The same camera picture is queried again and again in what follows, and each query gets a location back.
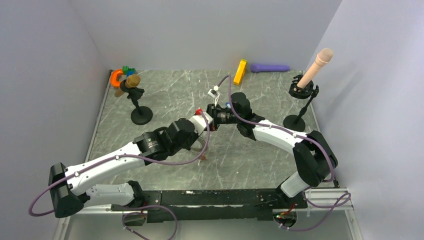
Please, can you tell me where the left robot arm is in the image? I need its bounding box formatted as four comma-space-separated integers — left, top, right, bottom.
48, 115, 209, 218

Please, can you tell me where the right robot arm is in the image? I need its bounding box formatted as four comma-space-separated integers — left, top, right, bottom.
206, 92, 338, 208

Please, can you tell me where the orange horseshoe toy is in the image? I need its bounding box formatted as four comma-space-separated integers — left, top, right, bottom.
109, 69, 124, 88

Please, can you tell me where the black microphone stand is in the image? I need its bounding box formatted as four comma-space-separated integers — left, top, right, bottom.
283, 74, 320, 133
126, 87, 153, 126

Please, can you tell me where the right black microphone stand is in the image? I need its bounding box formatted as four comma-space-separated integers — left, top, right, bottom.
283, 74, 320, 133

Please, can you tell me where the left black microphone stand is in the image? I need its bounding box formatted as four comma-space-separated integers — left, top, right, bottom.
126, 87, 153, 126

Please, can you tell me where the beige microphone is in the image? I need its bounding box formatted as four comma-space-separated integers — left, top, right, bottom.
295, 48, 334, 91

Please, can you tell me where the green toy brick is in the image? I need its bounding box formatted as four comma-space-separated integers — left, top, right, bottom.
121, 65, 136, 75

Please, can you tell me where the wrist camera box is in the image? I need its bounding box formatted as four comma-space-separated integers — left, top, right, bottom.
207, 85, 221, 106
188, 108, 213, 136

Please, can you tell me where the yellow block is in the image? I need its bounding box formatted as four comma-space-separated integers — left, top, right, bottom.
233, 59, 247, 86

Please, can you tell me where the blue toy brick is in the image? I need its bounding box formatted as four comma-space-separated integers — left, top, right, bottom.
126, 71, 135, 77

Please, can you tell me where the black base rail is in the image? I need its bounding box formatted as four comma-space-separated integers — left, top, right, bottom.
110, 181, 309, 223

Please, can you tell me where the purple cylinder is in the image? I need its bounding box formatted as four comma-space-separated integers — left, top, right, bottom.
250, 63, 291, 73

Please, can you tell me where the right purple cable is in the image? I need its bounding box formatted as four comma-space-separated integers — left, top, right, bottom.
218, 74, 352, 233

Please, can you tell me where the brown microphone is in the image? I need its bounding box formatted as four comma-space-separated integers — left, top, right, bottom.
114, 74, 141, 98

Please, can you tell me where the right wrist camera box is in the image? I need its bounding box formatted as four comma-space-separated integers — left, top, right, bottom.
207, 85, 221, 106

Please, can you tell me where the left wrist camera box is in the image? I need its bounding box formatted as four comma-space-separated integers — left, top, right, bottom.
188, 108, 213, 136

